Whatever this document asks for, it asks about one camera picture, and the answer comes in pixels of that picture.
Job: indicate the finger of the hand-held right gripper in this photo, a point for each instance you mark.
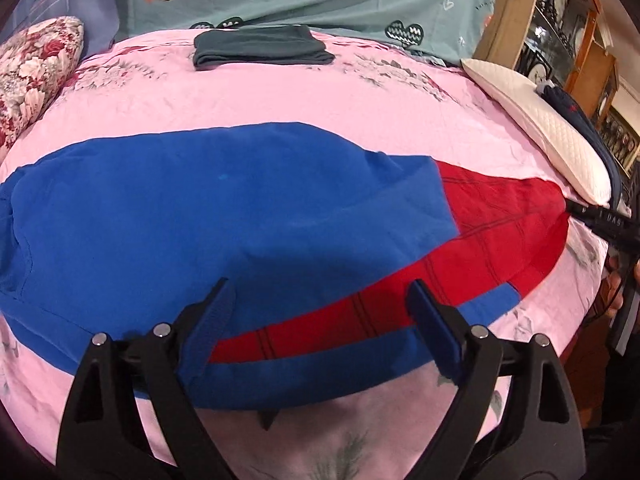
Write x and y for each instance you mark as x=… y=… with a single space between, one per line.
x=590 y=212

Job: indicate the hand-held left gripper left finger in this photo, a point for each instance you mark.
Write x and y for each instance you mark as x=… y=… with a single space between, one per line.
x=210 y=327

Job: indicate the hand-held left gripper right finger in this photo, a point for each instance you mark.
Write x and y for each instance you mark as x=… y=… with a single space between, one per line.
x=434 y=330

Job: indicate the blue and red pants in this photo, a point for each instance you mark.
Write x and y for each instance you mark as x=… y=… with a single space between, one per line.
x=240 y=240

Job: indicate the person's right hand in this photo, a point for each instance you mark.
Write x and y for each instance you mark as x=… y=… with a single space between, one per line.
x=614 y=290

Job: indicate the navy blue garment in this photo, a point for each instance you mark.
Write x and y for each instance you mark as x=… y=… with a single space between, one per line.
x=585 y=130

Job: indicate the white quilted pillow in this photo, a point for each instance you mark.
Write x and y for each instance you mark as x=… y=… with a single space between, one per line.
x=545 y=120

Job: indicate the wooden display cabinet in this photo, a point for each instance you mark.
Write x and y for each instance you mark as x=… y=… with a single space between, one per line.
x=560 y=35

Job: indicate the pink floral bed sheet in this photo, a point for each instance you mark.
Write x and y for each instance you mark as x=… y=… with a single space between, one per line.
x=310 y=90

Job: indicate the folded dark green garment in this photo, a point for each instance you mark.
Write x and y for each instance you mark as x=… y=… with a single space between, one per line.
x=260 y=47

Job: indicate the red floral pillow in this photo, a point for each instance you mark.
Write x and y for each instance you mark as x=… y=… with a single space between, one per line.
x=32 y=70

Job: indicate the blue plaid pillow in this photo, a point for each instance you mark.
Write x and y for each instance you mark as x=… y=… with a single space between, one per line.
x=55 y=0

